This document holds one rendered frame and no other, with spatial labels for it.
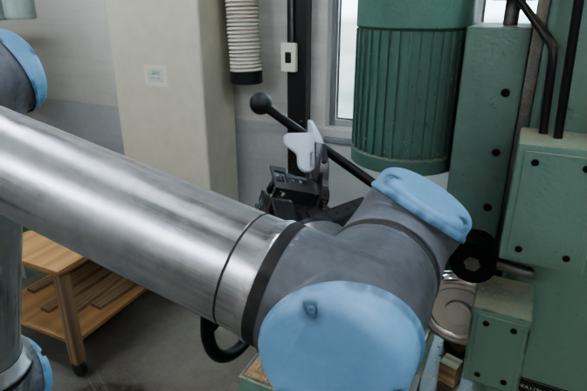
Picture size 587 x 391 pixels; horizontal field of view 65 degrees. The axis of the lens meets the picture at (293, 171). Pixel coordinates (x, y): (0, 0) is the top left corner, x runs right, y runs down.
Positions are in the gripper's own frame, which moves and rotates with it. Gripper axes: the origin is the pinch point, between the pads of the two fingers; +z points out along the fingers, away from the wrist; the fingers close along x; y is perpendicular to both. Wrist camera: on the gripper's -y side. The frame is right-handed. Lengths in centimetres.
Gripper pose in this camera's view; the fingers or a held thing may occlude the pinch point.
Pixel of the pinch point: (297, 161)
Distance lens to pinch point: 74.1
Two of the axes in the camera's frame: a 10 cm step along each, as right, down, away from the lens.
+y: -9.2, -1.8, -3.4
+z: -1.9, -5.6, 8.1
